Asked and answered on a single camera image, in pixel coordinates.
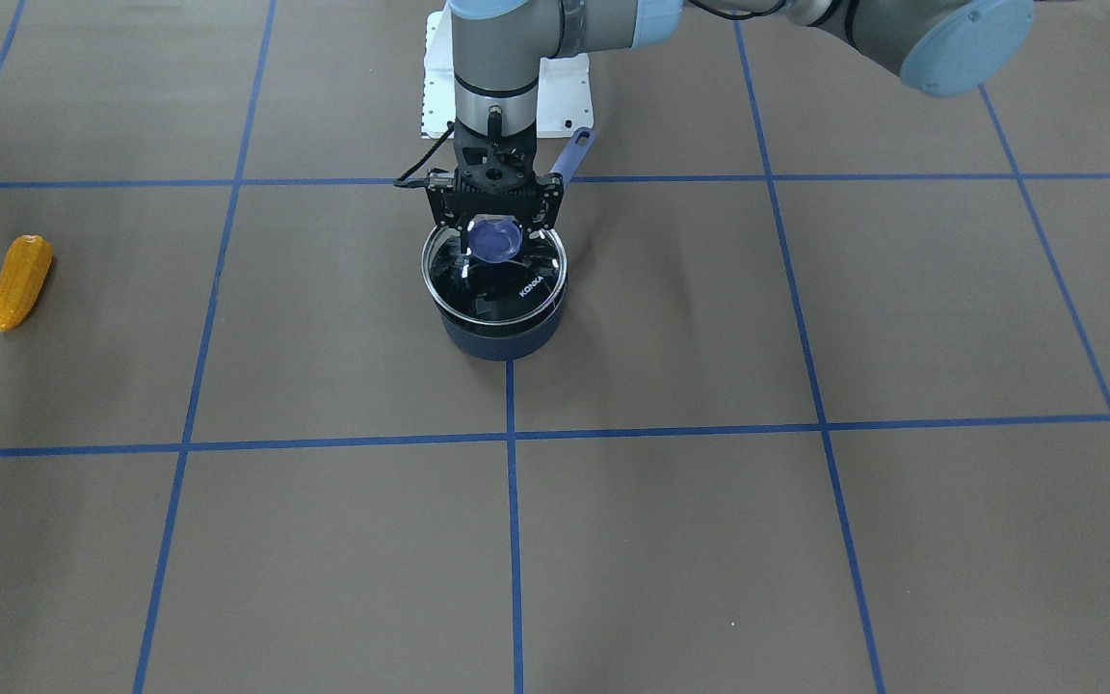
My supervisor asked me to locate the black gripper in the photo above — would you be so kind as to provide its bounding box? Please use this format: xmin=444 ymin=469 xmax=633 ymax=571
xmin=426 ymin=124 xmax=564 ymax=282

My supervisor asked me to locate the glass lid blue knob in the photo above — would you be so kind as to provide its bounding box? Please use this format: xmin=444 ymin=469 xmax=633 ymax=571
xmin=420 ymin=217 xmax=568 ymax=338

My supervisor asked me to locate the blue saucepan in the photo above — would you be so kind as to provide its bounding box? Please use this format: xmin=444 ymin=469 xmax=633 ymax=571
xmin=422 ymin=128 xmax=597 ymax=361

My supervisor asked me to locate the yellow corn cob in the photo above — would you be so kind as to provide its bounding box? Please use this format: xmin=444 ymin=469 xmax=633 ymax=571
xmin=0 ymin=234 xmax=54 ymax=333

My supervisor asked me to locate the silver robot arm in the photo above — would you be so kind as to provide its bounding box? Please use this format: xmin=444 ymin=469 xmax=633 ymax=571
xmin=418 ymin=1 xmax=1035 ymax=265

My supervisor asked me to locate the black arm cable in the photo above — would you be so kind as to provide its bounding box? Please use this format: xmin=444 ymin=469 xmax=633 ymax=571
xmin=393 ymin=120 xmax=460 ymax=189

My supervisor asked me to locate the white pedestal column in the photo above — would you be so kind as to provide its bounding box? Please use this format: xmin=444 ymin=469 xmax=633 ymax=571
xmin=420 ymin=8 xmax=595 ymax=140

